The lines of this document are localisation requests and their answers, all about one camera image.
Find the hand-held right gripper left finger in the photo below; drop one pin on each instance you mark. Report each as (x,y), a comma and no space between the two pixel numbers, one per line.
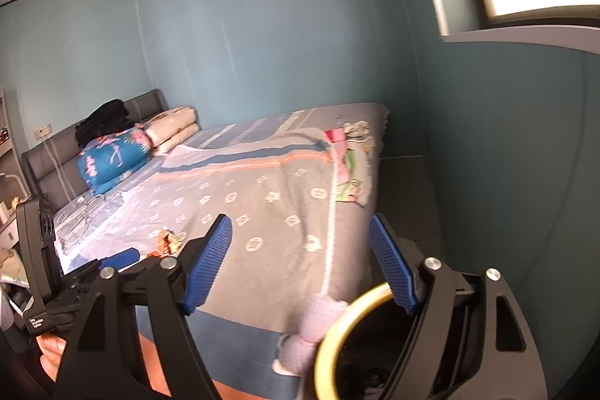
(208,259)

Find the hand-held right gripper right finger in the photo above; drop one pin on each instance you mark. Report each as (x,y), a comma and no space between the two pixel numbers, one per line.
(391,264)

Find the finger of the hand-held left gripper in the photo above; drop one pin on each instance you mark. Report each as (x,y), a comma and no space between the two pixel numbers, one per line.
(121,258)

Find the orange brown snack wrapper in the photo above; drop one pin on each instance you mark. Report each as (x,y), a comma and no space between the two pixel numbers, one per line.
(168,240)

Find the lilac knitted sock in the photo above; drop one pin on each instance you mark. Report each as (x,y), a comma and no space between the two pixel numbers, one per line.
(318,320)

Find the black bin with yellow rim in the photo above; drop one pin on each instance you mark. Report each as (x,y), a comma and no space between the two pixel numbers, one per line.
(328,343)

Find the person's left hand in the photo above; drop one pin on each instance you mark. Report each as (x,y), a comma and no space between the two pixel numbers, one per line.
(49,351)

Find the beige printed cushion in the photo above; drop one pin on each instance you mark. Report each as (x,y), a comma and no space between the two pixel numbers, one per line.
(11,266)

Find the white desk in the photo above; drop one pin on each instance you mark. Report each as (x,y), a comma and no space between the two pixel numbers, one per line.
(8,231)

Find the grey upholstered bed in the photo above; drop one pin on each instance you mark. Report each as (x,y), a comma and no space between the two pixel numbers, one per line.
(47,165)

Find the grey patterned blanket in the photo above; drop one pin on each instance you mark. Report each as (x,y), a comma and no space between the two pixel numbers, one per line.
(281,194)

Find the blue floral folded quilt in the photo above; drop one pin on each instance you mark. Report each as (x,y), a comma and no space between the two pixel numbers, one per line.
(112,158)

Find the pink green floral cloth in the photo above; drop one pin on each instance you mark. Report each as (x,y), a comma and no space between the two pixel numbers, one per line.
(351,165)

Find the beige folded quilt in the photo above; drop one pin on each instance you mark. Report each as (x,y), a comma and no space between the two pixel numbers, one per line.
(171,128)

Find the black folded clothing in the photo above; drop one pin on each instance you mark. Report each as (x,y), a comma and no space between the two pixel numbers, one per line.
(103,121)

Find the striped bed sheet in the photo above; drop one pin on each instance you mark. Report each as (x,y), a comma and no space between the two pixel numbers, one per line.
(262,123)

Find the wooden wall shelf unit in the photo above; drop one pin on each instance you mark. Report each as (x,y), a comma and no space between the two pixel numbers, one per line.
(7,147)

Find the wall power outlet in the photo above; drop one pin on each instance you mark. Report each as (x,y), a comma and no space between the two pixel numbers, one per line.
(43,131)

